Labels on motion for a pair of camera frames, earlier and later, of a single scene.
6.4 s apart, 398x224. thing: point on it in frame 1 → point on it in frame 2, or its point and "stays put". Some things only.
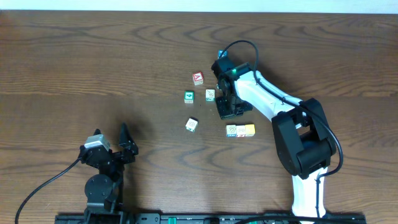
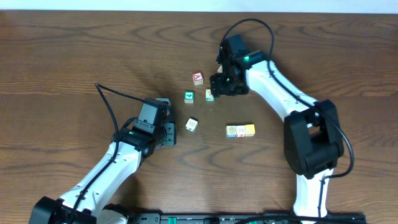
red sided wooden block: [240, 131] stays put
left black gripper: [112, 155] → [170, 134]
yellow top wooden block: [249, 130] stays put
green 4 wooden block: [189, 96] stays put
